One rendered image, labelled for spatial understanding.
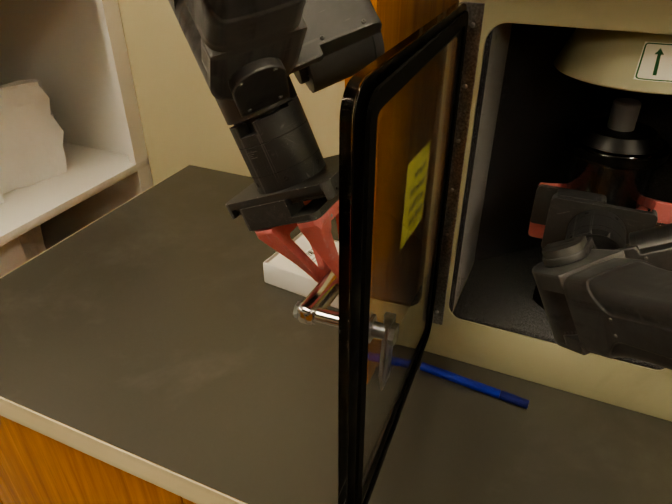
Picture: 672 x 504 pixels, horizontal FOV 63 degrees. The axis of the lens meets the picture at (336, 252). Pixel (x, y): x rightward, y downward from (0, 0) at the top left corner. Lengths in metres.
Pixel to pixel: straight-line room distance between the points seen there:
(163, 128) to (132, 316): 0.65
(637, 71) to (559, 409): 0.40
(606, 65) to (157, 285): 0.70
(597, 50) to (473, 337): 0.37
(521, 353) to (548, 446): 0.12
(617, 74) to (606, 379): 0.36
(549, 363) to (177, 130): 1.00
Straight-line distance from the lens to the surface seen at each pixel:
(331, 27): 0.40
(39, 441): 0.93
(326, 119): 1.17
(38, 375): 0.84
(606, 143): 0.66
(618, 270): 0.44
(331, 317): 0.41
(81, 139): 1.63
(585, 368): 0.75
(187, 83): 1.33
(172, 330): 0.84
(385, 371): 0.42
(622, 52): 0.61
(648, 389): 0.77
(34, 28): 1.61
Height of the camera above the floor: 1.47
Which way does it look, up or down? 32 degrees down
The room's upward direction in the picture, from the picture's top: straight up
